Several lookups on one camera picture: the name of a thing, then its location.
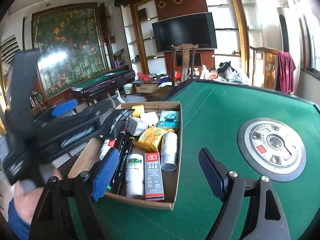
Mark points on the white bottle red label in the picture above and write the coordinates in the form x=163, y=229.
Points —
x=107, y=147

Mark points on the black flat television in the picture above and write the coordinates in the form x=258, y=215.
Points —
x=185, y=32

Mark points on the person's left forearm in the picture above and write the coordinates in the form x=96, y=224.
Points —
x=17, y=225

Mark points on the wooden television cabinet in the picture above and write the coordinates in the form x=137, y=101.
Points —
x=146, y=87

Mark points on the red plastic bag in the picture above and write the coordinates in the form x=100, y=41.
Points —
x=143, y=76

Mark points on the yellow round jar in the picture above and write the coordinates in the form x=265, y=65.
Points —
x=138, y=110

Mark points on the white bottle red print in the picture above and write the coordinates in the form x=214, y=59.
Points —
x=169, y=150

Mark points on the black foil pouch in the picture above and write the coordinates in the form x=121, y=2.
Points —
x=117, y=122

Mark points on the small grey box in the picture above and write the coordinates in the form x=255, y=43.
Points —
x=136, y=126

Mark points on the dark red cloth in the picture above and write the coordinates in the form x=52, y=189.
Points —
x=286, y=72

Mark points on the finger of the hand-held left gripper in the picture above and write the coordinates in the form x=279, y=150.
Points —
x=95, y=111
x=63, y=107

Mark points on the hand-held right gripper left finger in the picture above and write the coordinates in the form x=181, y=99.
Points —
x=105, y=172

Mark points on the floral wall mural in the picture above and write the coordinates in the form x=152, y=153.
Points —
x=70, y=50

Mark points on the white louvered vent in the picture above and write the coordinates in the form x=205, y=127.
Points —
x=10, y=48

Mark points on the round metal table centre disc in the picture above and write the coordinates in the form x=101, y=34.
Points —
x=250, y=140

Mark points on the teal cartoon tissue pack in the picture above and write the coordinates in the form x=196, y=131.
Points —
x=170, y=120

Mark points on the person's left hand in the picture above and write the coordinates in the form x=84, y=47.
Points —
x=27, y=200

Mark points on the white wall shelf unit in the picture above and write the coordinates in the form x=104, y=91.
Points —
x=225, y=17

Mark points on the folding green mahjong table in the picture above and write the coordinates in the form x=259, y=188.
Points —
x=105, y=80

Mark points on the wooden chair carved back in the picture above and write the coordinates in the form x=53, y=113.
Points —
x=268, y=67

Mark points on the dark wooden chair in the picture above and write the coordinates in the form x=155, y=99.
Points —
x=185, y=62

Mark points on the grey red glue box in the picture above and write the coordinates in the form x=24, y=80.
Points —
x=153, y=180

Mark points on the white plastic bag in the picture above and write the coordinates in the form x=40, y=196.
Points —
x=204, y=73

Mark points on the white bucket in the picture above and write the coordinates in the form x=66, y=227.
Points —
x=128, y=90

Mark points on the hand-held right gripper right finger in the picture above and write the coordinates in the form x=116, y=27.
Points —
x=212, y=172

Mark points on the white bottle green label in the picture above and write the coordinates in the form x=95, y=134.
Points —
x=135, y=172

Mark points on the window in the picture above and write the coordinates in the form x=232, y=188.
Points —
x=315, y=62

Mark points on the yellow snack packet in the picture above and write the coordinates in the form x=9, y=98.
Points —
x=151, y=138

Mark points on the pile of clothes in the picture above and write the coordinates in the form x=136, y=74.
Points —
x=230, y=73

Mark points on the brown cardboard box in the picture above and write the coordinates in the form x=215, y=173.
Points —
x=140, y=203

